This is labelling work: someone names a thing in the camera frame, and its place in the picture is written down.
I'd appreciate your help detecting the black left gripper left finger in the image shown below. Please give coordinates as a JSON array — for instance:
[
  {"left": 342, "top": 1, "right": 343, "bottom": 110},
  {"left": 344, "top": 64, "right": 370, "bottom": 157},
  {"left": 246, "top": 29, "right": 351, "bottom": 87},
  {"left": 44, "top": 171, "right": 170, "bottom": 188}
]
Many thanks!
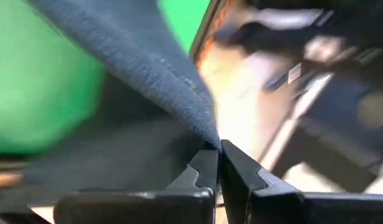
[{"left": 53, "top": 148, "right": 219, "bottom": 224}]

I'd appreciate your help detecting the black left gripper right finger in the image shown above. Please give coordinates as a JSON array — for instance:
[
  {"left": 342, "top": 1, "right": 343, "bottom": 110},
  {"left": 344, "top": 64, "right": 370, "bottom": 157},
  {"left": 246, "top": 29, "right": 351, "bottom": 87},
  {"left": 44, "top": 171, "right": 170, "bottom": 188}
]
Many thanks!
[{"left": 220, "top": 139, "right": 383, "bottom": 224}]

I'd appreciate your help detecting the black garment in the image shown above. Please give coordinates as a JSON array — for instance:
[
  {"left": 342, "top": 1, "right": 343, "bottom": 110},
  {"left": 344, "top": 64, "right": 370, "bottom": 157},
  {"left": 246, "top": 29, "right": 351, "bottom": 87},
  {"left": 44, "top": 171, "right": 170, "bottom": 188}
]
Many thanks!
[{"left": 22, "top": 0, "right": 224, "bottom": 208}]

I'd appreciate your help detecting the wooden workbench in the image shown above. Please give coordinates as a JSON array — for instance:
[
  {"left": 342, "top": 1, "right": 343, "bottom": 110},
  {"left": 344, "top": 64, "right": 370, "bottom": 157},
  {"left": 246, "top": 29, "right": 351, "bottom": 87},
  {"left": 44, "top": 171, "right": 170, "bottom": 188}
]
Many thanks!
[{"left": 196, "top": 40, "right": 293, "bottom": 177}]

